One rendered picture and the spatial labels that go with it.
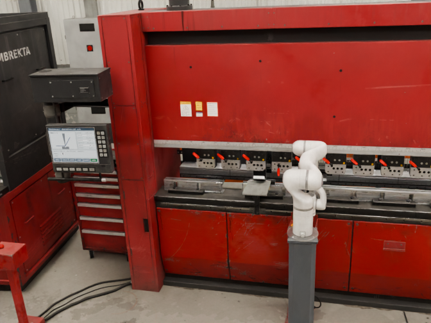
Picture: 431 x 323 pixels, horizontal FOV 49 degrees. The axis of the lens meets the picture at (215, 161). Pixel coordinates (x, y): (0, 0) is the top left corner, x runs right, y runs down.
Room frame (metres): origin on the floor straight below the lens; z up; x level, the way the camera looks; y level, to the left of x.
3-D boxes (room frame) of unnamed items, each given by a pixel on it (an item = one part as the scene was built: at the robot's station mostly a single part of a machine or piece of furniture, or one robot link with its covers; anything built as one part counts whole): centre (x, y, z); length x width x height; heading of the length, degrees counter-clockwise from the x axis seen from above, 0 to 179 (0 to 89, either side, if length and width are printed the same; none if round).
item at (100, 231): (4.14, 1.02, 0.50); 0.50 x 0.50 x 1.00; 76
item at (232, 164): (3.48, -0.13, 1.18); 0.15 x 0.09 x 0.17; 76
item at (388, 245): (3.02, -1.30, 0.59); 0.15 x 0.02 x 0.07; 76
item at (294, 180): (2.56, -0.49, 1.30); 0.19 x 0.12 x 0.24; 73
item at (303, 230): (2.55, -0.52, 1.09); 0.19 x 0.19 x 0.18
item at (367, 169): (3.24, -1.09, 1.18); 0.15 x 0.09 x 0.17; 76
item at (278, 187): (3.42, -0.40, 0.92); 0.39 x 0.06 x 0.10; 76
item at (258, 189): (3.29, -0.31, 1.00); 0.26 x 0.18 x 0.01; 166
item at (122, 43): (3.84, 0.56, 1.15); 0.85 x 0.25 x 2.30; 166
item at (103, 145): (3.20, 0.95, 1.42); 0.45 x 0.12 x 0.36; 81
